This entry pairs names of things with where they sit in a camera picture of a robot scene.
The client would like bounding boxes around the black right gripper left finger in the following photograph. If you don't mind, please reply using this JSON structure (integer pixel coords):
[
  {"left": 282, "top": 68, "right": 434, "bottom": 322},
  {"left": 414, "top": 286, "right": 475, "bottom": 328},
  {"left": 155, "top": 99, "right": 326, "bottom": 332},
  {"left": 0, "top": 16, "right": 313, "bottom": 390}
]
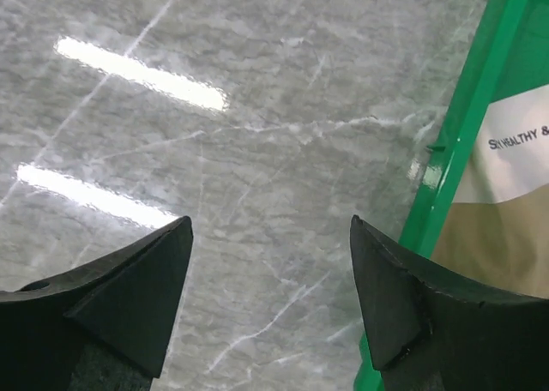
[{"left": 1, "top": 216, "right": 193, "bottom": 390}]

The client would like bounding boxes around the green plastic bin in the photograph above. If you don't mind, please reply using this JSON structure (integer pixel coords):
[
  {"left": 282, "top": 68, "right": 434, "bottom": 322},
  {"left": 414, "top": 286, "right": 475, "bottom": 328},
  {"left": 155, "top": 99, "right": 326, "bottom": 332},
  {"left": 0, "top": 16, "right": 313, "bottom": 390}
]
[{"left": 354, "top": 0, "right": 548, "bottom": 390}]

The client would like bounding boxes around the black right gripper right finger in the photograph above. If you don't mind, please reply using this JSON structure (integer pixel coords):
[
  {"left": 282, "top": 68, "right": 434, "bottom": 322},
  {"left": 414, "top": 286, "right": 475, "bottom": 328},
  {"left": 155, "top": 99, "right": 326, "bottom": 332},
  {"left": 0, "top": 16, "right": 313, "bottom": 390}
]
[{"left": 350, "top": 217, "right": 548, "bottom": 390}]

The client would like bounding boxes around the tan underwear with white waistband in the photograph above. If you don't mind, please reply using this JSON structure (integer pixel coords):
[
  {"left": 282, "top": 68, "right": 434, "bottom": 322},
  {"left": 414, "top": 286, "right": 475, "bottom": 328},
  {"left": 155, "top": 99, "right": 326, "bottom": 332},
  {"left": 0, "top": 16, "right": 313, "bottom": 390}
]
[{"left": 431, "top": 86, "right": 548, "bottom": 298}]

